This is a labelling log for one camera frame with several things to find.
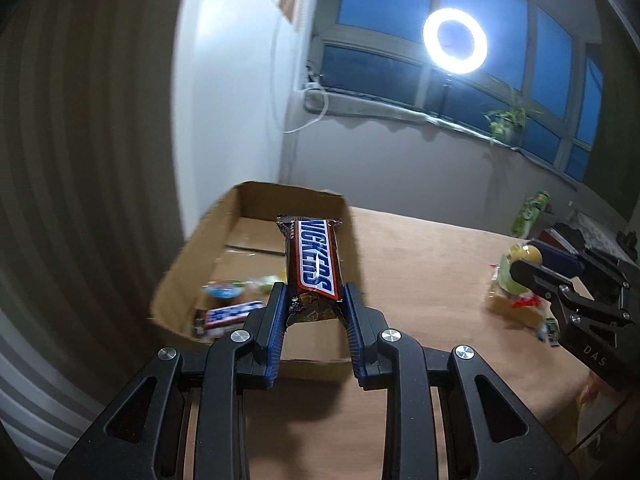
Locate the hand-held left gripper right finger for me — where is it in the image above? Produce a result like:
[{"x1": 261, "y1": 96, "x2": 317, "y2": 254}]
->
[{"x1": 342, "y1": 282, "x2": 576, "y2": 480}]

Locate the white ring light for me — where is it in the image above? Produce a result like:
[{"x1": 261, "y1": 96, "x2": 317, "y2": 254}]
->
[{"x1": 422, "y1": 7, "x2": 488, "y2": 76}]

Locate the dark red cabinet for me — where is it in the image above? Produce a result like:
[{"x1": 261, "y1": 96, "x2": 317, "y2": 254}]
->
[{"x1": 537, "y1": 227, "x2": 591, "y2": 256}]

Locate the white lace cloth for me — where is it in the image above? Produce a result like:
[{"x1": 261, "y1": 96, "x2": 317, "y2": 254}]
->
[{"x1": 570, "y1": 210, "x2": 621, "y2": 247}]

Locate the clear beige cracker packet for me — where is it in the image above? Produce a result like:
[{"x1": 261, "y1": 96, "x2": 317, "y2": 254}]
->
[{"x1": 487, "y1": 280, "x2": 548, "y2": 329}]

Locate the white vertical pipe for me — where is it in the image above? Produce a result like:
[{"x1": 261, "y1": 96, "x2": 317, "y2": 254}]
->
[{"x1": 296, "y1": 0, "x2": 322, "y2": 86}]

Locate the black light stand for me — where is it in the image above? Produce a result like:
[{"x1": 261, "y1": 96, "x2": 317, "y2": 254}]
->
[{"x1": 440, "y1": 74, "x2": 454, "y2": 118}]

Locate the striped blue white snack bar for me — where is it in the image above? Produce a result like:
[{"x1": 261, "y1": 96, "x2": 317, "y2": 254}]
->
[{"x1": 205, "y1": 301, "x2": 265, "y2": 331}]

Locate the white refrigerator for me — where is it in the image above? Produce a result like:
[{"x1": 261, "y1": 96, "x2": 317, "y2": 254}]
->
[{"x1": 172, "y1": 0, "x2": 321, "y2": 241}]

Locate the large window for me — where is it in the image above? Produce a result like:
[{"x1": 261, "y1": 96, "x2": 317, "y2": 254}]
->
[{"x1": 305, "y1": 0, "x2": 608, "y2": 183}]

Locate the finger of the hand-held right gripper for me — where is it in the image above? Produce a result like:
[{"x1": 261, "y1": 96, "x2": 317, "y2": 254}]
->
[
  {"x1": 510, "y1": 259, "x2": 631, "y2": 326},
  {"x1": 535, "y1": 242, "x2": 640, "y2": 287}
]

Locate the green candy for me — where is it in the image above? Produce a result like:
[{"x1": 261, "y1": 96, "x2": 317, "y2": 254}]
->
[{"x1": 202, "y1": 280, "x2": 246, "y2": 302}]

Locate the cardboard box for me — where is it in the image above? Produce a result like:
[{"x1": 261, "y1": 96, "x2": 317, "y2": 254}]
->
[{"x1": 149, "y1": 181, "x2": 368, "y2": 381}]

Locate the dark curtain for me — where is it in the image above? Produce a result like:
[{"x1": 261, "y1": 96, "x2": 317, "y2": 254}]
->
[{"x1": 585, "y1": 0, "x2": 640, "y2": 221}]

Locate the grey window sill cover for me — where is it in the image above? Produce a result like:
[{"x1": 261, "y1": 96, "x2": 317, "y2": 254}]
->
[{"x1": 302, "y1": 87, "x2": 581, "y2": 191}]

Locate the ribbed radiator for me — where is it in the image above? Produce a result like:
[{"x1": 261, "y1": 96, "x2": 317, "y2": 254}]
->
[{"x1": 0, "y1": 0, "x2": 201, "y2": 411}]

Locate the round yellow jelly cup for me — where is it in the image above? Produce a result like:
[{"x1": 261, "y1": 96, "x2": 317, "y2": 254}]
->
[{"x1": 502, "y1": 242, "x2": 543, "y2": 296}]

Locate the brown chocolate bar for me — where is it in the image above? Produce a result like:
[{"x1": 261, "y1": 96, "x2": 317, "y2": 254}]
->
[{"x1": 276, "y1": 214, "x2": 346, "y2": 326}]

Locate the white cable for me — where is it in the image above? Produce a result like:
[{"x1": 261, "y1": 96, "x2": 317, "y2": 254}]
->
[{"x1": 235, "y1": 0, "x2": 331, "y2": 135}]

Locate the small dark snack packet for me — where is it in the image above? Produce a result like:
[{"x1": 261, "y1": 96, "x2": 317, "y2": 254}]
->
[{"x1": 537, "y1": 320, "x2": 561, "y2": 347}]

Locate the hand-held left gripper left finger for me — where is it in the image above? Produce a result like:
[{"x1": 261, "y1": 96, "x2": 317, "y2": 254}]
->
[{"x1": 60, "y1": 282, "x2": 288, "y2": 480}]

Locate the potted spider plant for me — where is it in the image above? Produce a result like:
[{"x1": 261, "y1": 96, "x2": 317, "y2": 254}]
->
[{"x1": 482, "y1": 85, "x2": 543, "y2": 147}]

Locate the green paper bag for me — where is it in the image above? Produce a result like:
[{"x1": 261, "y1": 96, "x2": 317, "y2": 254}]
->
[{"x1": 510, "y1": 190, "x2": 551, "y2": 238}]

